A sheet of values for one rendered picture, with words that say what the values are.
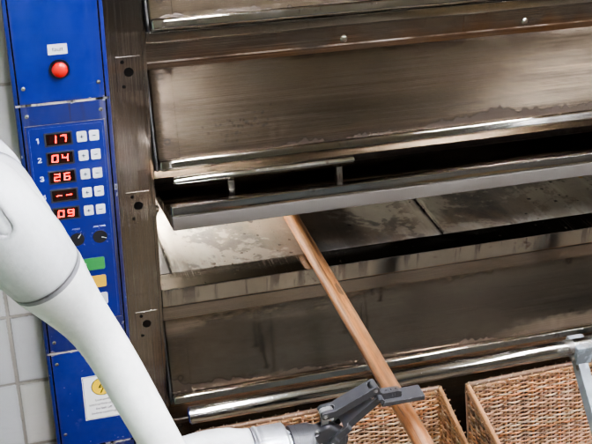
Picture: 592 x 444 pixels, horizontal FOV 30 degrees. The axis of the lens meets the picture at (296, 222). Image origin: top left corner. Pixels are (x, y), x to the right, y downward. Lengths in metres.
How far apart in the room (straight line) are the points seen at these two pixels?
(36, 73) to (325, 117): 0.53
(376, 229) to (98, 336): 1.03
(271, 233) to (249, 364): 0.28
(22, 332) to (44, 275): 0.82
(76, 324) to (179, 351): 0.84
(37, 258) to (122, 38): 0.68
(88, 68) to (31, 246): 0.63
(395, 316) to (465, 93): 0.51
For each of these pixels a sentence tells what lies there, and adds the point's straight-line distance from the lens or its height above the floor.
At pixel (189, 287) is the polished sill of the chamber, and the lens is 2.15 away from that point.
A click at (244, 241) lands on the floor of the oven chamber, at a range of 2.29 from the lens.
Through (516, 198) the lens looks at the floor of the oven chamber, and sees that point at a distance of 2.52.
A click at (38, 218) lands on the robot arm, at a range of 1.32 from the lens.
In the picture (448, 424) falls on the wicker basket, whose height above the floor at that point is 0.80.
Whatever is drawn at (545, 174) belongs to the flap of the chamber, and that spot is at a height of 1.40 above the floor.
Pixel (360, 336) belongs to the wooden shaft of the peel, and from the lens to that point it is 1.96.
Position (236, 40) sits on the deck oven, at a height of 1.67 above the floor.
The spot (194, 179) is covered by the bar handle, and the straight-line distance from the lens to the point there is 1.93.
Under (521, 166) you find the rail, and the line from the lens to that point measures 2.09.
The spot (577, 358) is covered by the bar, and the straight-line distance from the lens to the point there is 2.07.
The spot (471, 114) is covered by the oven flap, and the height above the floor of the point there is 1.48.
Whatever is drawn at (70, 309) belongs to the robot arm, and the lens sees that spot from 1.39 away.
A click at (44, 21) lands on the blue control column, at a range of 1.86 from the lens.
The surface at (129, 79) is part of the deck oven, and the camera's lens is 1.94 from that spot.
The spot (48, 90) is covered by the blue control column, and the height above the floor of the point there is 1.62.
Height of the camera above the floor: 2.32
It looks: 29 degrees down
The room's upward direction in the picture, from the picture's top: straight up
